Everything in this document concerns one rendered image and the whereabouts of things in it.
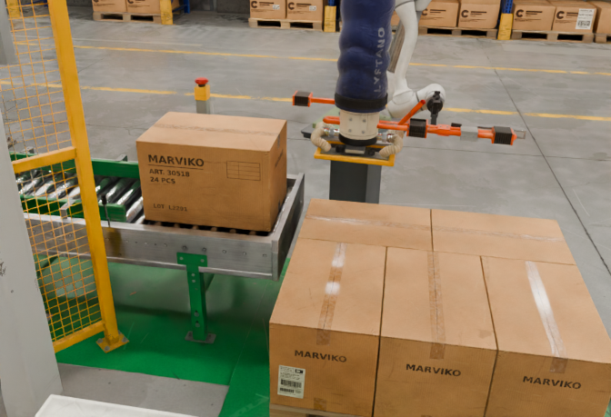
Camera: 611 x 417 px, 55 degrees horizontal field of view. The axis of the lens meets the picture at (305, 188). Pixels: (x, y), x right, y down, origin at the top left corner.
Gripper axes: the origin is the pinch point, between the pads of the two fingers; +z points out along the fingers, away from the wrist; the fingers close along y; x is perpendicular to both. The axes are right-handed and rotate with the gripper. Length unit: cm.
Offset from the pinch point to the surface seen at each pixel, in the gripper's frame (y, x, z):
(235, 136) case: 9, 87, 20
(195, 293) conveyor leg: 77, 99, 49
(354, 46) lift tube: -35, 36, 24
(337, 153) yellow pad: 10.4, 39.8, 26.3
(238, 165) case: 18, 82, 33
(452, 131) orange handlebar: -0.3, -6.9, 17.5
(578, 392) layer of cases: 64, -55, 91
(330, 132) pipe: 5.0, 44.6, 16.6
